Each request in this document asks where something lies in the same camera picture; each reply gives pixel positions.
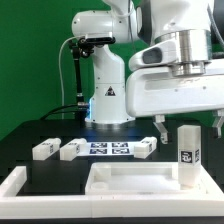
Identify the fiducial marker sheet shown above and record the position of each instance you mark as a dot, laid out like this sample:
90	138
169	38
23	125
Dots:
110	148

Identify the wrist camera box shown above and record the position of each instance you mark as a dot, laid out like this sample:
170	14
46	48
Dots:
153	57

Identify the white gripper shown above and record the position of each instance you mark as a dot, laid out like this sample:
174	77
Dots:
156	92

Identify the white desk tabletop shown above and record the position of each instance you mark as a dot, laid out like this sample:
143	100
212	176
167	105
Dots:
147	179

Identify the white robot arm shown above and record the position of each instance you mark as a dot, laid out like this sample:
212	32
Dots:
194	27

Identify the white U-shaped fence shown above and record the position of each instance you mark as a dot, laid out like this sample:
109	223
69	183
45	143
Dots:
14	206

